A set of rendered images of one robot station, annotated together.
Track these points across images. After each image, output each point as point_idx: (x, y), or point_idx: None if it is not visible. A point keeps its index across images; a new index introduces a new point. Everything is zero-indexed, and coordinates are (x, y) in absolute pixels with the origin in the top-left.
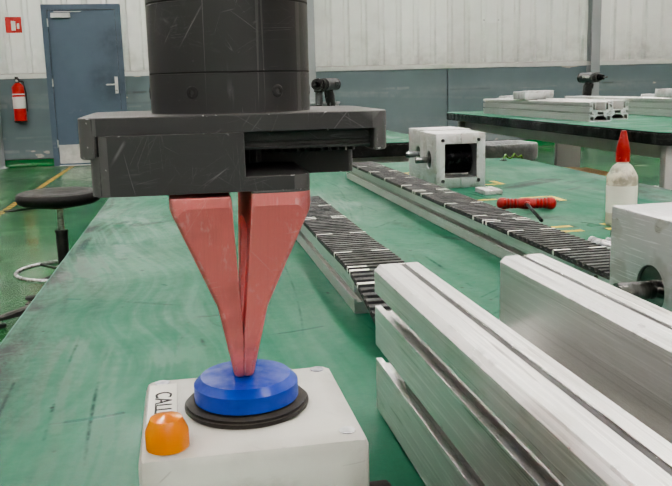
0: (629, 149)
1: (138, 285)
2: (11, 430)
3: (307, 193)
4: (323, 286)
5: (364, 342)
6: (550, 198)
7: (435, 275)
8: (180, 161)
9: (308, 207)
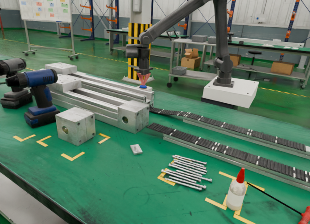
0: (237, 175)
1: (227, 114)
2: (174, 97)
3: (136, 72)
4: None
5: None
6: (301, 221)
7: (146, 91)
8: None
9: (136, 73)
